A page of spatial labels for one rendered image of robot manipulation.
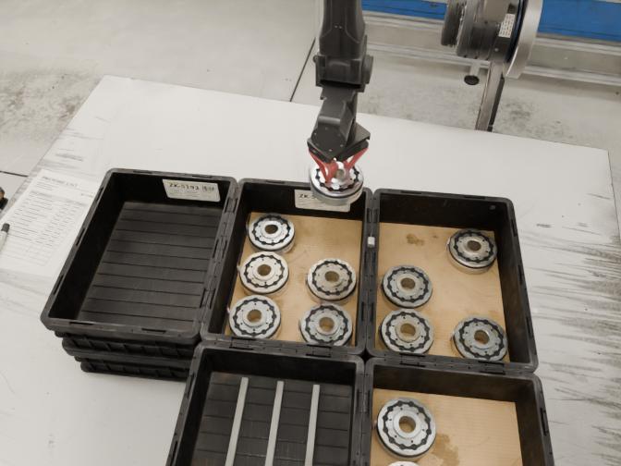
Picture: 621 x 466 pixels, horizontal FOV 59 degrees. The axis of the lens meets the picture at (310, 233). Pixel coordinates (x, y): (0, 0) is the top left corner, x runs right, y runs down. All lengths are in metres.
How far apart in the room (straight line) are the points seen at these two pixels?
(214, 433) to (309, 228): 0.49
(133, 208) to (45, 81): 2.05
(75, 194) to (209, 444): 0.85
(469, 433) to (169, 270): 0.69
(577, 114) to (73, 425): 2.64
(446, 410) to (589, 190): 0.84
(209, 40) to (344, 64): 2.56
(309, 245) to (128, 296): 0.40
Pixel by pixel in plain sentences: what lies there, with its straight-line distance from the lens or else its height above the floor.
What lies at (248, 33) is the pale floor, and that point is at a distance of 3.41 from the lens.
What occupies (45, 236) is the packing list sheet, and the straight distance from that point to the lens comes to 1.56.
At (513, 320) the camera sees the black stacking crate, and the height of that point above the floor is 0.87.
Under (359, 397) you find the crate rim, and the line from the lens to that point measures 0.95.
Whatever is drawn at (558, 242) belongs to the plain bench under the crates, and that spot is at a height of 0.70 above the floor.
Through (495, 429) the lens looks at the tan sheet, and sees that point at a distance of 1.09.
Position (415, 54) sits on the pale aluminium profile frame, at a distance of 3.04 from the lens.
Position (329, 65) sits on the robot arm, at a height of 1.31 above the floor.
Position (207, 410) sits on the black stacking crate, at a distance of 1.07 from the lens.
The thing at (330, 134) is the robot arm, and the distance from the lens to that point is 0.86.
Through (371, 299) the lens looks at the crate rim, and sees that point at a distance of 1.04.
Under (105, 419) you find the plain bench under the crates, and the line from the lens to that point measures 1.25.
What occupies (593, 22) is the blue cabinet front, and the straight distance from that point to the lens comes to 3.01.
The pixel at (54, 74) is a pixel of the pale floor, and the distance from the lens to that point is 3.38.
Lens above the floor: 1.82
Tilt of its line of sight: 52 degrees down
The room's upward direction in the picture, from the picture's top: straight up
